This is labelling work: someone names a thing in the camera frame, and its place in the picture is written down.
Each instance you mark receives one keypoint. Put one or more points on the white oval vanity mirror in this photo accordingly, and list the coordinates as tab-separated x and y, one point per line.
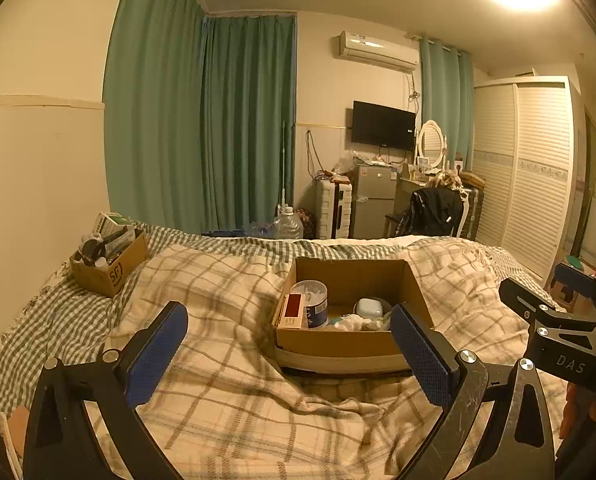
430	141

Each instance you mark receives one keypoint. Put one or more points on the black jacket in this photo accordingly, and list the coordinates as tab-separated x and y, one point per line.
430	212

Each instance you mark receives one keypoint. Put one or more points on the brown paper medicine box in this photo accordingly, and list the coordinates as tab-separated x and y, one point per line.
290	312

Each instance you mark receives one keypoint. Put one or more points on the brown plastic stool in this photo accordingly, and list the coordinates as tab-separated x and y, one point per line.
570	300

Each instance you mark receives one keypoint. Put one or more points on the white air conditioner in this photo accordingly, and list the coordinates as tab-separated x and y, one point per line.
375	50

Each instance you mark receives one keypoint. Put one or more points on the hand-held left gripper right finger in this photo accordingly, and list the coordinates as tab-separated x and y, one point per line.
420	355

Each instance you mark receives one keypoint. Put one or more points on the narrow green curtain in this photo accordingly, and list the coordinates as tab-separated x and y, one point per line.
445	90

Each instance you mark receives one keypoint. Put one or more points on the beige plaid blanket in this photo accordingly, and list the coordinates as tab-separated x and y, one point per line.
218	310

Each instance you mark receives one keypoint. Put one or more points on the grey mini fridge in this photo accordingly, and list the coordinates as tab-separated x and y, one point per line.
374	200

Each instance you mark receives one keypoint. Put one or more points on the small cardboard box with clutter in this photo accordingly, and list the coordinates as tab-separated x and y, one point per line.
108	272

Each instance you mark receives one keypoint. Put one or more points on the dark suitcase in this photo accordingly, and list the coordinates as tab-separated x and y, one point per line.
473	210

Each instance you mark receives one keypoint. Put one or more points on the person's right hand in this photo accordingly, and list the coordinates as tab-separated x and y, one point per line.
575	410

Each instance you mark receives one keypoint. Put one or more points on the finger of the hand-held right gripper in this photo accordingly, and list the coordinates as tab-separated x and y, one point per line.
523	300
578	282

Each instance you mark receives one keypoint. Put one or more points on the green checked bedsheet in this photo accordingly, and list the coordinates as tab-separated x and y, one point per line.
53	320

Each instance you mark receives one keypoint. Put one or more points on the black wall television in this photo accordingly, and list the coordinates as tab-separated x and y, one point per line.
383	125

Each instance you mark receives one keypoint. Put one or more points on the white louvered wardrobe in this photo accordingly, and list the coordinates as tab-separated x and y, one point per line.
528	175

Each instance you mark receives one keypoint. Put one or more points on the white suitcase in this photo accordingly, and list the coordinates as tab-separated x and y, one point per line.
333	210

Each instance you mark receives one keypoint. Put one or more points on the wide green curtain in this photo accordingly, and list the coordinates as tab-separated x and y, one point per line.
153	110

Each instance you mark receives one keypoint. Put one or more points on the light blue rounded case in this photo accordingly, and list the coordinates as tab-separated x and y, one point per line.
373	307

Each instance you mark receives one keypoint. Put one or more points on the large clear water jug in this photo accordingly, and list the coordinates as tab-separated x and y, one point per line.
288	225

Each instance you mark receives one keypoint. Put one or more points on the round clear plastic container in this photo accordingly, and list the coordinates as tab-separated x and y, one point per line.
314	305

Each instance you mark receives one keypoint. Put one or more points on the green and white carton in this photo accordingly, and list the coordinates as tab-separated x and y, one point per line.
110	222

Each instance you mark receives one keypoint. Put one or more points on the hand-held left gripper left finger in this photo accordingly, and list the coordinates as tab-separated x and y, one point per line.
155	355

